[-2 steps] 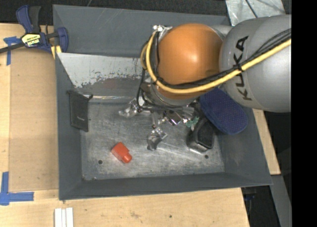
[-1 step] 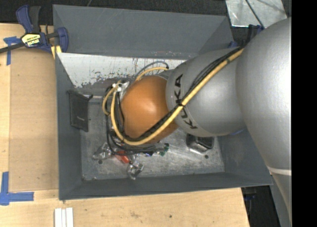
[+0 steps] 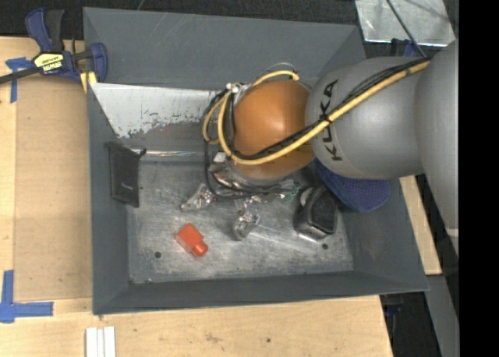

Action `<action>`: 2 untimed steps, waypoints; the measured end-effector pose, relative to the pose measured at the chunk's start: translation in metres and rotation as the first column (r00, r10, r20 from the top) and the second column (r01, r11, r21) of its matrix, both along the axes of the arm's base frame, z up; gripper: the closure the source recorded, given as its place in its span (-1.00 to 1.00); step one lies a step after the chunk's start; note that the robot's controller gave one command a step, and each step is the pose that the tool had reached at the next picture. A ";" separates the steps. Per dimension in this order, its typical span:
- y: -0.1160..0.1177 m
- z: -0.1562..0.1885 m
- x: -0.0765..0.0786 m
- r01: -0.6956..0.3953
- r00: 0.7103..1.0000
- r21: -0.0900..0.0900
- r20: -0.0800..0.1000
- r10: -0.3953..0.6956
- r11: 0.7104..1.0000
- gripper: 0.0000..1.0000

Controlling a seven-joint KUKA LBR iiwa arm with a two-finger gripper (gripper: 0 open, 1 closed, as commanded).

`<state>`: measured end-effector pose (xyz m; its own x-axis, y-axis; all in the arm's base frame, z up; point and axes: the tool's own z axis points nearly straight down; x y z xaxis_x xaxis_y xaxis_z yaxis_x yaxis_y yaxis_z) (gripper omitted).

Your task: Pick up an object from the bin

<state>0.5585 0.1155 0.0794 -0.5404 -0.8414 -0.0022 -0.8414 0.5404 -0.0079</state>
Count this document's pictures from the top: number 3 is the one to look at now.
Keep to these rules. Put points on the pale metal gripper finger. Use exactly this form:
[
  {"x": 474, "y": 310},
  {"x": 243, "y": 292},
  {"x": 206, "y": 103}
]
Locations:
[
  {"x": 245, "y": 221},
  {"x": 198, "y": 199}
]

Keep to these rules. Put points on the red plastic block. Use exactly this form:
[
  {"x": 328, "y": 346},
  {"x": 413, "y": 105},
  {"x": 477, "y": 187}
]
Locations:
[{"x": 190, "y": 239}]

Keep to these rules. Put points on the black flat box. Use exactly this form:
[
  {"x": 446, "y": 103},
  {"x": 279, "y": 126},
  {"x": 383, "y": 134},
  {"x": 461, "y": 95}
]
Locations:
[{"x": 124, "y": 174}]

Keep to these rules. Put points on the blue dotted cloth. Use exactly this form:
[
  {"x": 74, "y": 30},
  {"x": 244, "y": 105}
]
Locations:
[{"x": 362, "y": 193}]

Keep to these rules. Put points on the grey metal bin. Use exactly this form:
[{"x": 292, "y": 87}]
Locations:
[{"x": 218, "y": 47}]

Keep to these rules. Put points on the brown cardboard board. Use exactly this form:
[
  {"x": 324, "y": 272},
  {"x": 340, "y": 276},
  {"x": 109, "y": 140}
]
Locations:
[{"x": 50, "y": 191}]

